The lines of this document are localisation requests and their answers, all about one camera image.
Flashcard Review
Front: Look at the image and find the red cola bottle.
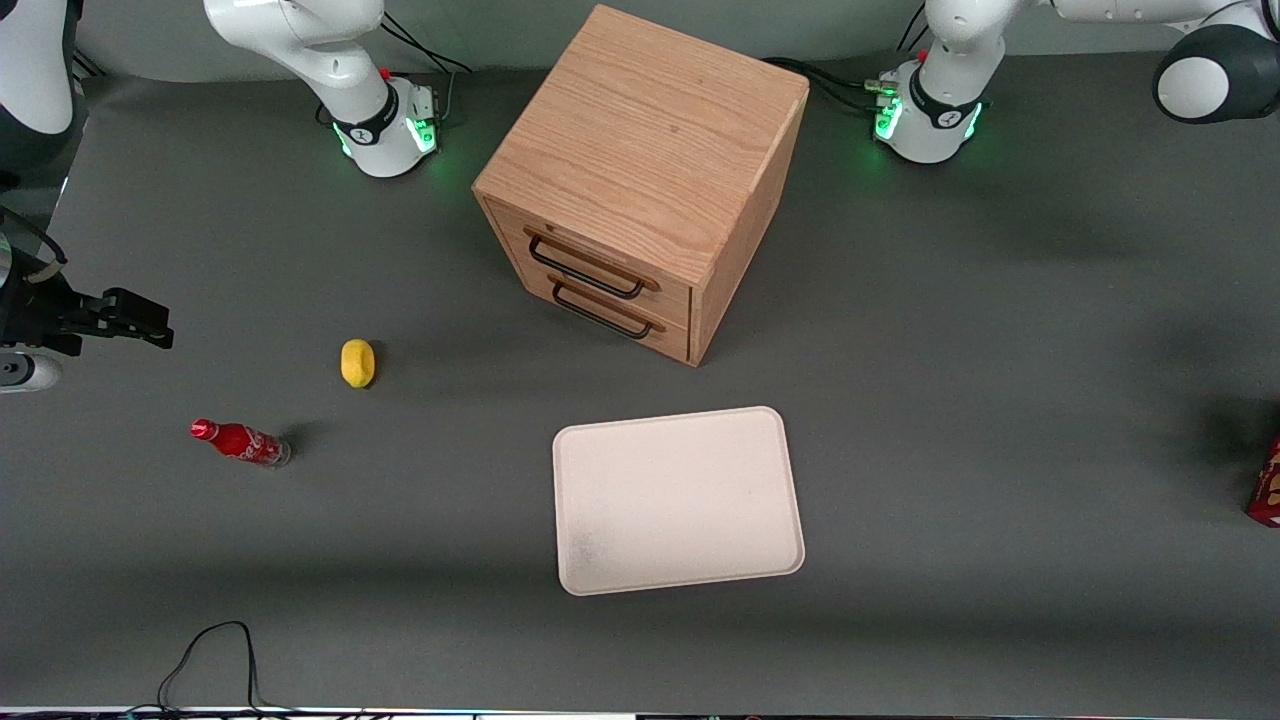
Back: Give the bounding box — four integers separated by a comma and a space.
190, 418, 293, 469

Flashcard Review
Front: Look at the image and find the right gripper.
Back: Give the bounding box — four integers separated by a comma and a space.
0, 268, 174, 357

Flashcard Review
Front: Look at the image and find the black arm base cable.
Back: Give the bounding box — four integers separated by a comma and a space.
378, 10, 474, 77
762, 56, 901, 113

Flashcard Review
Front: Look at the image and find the black wire drawer handle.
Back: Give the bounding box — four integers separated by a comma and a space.
524, 228, 662, 300
548, 275, 667, 340

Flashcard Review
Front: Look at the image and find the wooden two-drawer cabinet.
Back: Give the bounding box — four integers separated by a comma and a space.
472, 3, 811, 369

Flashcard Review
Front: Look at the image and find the beige rectangular tray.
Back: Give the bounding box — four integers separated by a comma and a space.
552, 405, 807, 598

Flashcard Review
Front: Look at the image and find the yellow lemon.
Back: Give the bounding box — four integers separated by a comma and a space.
340, 338, 378, 389

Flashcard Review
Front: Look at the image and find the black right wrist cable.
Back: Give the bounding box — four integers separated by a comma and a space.
0, 205, 69, 287

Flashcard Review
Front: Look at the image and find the thin black looped cable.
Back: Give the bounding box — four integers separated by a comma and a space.
124, 619, 303, 718

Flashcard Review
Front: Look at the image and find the black right arm base cable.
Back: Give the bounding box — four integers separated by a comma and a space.
378, 10, 474, 77

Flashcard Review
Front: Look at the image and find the wooden drawer front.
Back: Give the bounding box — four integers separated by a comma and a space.
484, 196, 694, 323
514, 262, 692, 364

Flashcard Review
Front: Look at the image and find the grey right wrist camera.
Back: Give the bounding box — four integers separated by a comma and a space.
0, 353, 64, 394

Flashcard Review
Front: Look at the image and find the black left arm base cable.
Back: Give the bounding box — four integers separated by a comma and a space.
762, 56, 901, 113

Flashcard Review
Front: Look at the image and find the red cookie box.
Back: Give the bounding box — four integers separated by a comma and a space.
1246, 432, 1280, 529

